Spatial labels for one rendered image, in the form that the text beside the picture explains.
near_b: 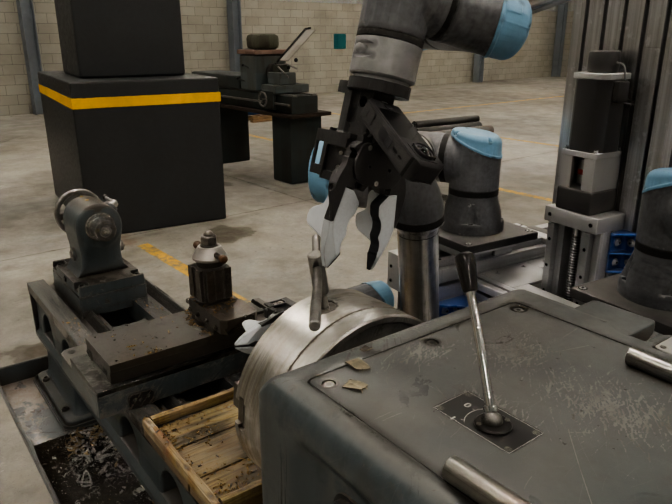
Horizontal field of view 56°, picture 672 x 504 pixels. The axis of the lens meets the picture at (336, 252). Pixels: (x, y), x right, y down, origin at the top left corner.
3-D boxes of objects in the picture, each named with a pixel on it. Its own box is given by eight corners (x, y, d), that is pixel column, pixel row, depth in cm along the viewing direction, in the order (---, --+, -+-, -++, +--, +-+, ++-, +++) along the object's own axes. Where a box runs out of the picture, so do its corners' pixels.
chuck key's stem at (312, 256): (319, 321, 93) (306, 251, 88) (334, 319, 93) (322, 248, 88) (319, 329, 91) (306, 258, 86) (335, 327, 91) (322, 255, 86)
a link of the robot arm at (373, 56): (436, 53, 70) (382, 32, 65) (426, 94, 71) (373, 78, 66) (390, 51, 76) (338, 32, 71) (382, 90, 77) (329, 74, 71)
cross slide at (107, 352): (287, 330, 154) (287, 312, 153) (110, 386, 130) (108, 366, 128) (252, 307, 167) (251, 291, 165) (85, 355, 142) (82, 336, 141)
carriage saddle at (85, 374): (293, 354, 155) (293, 332, 153) (100, 421, 128) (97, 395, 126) (234, 313, 177) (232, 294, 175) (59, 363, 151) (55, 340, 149)
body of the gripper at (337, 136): (354, 185, 79) (375, 87, 77) (401, 198, 73) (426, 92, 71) (305, 176, 75) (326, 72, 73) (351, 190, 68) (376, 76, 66)
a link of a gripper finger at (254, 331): (222, 336, 117) (266, 323, 122) (238, 348, 113) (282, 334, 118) (221, 321, 116) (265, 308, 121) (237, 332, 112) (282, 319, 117)
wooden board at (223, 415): (385, 443, 121) (386, 425, 120) (215, 526, 101) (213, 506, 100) (297, 379, 144) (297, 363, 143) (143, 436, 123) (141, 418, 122)
